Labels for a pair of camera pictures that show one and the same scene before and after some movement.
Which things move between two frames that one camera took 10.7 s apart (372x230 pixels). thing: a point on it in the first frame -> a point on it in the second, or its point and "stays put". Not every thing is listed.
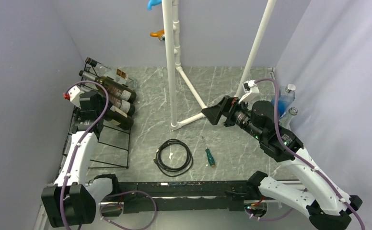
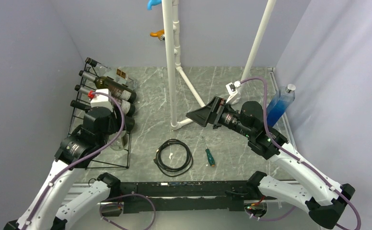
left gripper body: [103, 104] -> [115, 122]
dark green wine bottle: [112, 86] stays put
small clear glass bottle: [284, 120] -> [121, 142]
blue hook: [152, 3] stays put
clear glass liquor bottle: [119, 75] stays put
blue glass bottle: [285, 97] stays put
